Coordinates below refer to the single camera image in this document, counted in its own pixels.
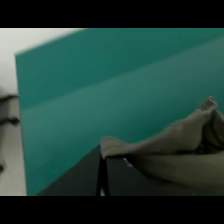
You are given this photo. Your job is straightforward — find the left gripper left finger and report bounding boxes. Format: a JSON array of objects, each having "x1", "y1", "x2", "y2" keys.
[{"x1": 38, "y1": 144, "x2": 102, "y2": 197}]

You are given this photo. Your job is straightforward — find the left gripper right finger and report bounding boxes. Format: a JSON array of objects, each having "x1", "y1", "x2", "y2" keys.
[{"x1": 101, "y1": 156, "x2": 174, "y2": 197}]

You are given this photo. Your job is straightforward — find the brown T-shirt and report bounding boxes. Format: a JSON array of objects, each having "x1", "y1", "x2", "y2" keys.
[{"x1": 99, "y1": 95, "x2": 224, "y2": 194}]

